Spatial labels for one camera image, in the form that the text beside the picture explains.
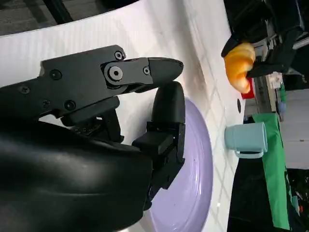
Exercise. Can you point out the orange and white bread roll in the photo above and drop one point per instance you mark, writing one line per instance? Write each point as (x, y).
(239, 65)

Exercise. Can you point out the pale green mug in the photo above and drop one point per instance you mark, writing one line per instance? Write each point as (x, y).
(243, 135)

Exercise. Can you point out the red cylindrical container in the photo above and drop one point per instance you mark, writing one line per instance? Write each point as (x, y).
(249, 90)

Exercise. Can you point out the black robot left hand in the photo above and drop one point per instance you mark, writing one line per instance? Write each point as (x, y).
(263, 21)

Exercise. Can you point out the lilac plate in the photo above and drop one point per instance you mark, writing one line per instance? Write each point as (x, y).
(193, 181)

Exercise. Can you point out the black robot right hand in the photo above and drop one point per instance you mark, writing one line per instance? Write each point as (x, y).
(60, 174)

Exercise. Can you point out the green cloth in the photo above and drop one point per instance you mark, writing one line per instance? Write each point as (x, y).
(274, 169)

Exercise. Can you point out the black table grommet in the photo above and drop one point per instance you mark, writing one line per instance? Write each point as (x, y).
(239, 105)

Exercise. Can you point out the black table leg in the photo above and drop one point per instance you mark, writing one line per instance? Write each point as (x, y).
(59, 12)

